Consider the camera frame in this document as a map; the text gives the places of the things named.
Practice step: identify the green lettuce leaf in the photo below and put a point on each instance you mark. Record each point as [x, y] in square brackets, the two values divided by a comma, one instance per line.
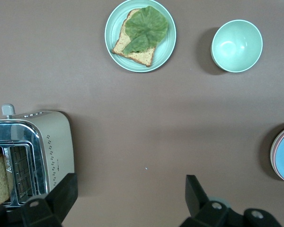
[146, 28]

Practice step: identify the brown table cover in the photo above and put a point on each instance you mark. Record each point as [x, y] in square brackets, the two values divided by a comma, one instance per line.
[132, 118]

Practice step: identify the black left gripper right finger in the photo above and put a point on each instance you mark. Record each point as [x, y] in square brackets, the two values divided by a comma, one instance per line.
[203, 212]

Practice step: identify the beige plate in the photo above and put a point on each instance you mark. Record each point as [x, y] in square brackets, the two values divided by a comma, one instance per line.
[271, 156]

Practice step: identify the green bowl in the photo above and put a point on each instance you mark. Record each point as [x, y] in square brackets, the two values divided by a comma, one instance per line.
[236, 46]

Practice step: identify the beige chrome toaster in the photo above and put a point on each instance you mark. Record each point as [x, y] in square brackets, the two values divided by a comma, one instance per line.
[59, 142]

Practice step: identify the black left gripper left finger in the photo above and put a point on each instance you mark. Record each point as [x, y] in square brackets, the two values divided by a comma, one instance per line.
[49, 208]

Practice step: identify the toasted bread slice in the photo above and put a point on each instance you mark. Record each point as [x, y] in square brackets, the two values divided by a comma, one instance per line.
[142, 56]

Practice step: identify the green plate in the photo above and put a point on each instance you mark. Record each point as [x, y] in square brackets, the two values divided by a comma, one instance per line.
[164, 52]

